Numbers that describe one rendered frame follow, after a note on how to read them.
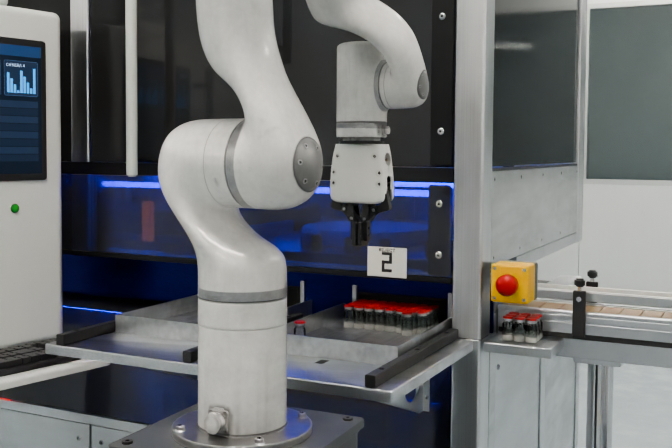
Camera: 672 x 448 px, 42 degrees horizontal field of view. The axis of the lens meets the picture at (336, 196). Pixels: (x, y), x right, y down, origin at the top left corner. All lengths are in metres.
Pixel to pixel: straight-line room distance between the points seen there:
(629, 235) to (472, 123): 4.65
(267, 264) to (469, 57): 0.72
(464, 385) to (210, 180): 0.79
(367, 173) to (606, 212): 4.94
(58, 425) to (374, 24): 1.38
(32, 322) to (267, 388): 1.01
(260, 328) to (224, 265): 0.09
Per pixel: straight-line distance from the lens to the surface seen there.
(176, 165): 1.18
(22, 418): 2.43
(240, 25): 1.14
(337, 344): 1.55
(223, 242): 1.16
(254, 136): 1.11
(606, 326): 1.78
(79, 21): 2.21
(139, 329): 1.78
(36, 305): 2.11
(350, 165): 1.45
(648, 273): 6.31
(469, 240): 1.71
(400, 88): 1.40
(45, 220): 2.10
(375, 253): 1.78
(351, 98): 1.43
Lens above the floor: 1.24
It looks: 3 degrees down
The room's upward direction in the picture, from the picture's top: straight up
